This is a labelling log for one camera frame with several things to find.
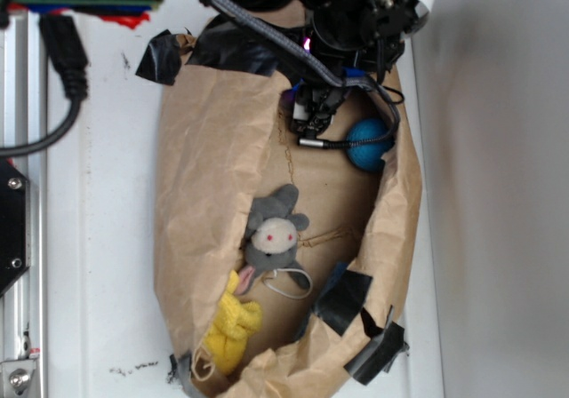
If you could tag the yellow cloth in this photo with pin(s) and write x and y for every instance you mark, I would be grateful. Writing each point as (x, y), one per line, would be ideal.
(234, 323)

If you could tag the aluminium rail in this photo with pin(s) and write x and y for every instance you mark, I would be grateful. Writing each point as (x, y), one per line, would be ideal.
(22, 277)

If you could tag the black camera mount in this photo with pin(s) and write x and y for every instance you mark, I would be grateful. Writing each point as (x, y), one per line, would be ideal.
(14, 227)

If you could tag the blue sponge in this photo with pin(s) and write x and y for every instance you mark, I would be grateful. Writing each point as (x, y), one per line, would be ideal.
(332, 279)

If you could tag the brown paper bag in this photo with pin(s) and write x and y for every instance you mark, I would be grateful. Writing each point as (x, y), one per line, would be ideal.
(225, 138)

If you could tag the grey plush mouse toy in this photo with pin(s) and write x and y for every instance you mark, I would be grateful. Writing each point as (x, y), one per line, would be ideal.
(271, 241)

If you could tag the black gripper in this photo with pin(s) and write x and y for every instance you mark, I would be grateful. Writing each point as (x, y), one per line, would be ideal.
(360, 41)

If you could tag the teal ball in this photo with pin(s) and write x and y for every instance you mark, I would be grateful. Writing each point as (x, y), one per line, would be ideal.
(368, 157)

